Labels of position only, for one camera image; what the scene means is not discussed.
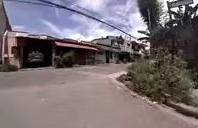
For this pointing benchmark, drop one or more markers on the grey two-storey building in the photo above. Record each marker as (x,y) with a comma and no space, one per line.
(110,48)

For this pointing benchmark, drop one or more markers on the grey concrete road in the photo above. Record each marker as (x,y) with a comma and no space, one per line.
(70,100)

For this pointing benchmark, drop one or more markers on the concrete kerb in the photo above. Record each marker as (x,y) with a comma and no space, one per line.
(147,101)

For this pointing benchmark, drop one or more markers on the large green bush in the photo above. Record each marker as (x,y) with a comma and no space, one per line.
(160,78)

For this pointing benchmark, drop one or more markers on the building with red awning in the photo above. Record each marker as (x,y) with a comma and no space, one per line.
(40,43)

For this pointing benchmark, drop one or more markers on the parked car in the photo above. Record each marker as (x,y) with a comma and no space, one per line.
(35,57)

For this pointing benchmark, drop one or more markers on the tree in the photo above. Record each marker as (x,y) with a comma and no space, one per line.
(150,15)

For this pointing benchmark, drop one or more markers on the dark building with fence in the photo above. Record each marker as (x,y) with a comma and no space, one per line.
(190,40)

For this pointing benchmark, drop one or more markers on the low green bush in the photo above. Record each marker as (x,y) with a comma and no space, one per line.
(3,67)

